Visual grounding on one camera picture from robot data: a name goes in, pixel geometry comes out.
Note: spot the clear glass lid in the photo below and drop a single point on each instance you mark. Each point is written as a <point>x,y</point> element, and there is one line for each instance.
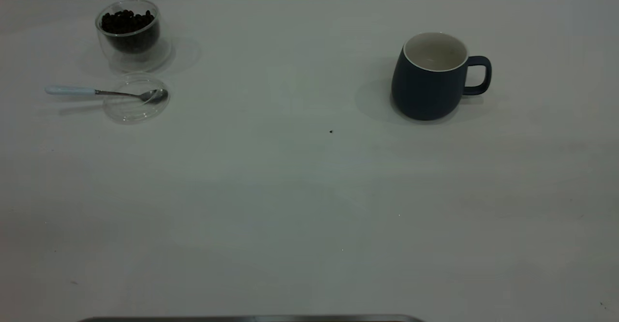
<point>130,111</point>

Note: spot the dark coffee beans heap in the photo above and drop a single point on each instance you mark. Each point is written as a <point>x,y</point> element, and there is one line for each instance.
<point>128,24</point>

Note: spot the double-walled glass cup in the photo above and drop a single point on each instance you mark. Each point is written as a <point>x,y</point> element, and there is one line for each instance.
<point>140,58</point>

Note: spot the dark blue ceramic mug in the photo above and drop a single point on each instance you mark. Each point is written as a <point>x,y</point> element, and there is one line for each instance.
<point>425,92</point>

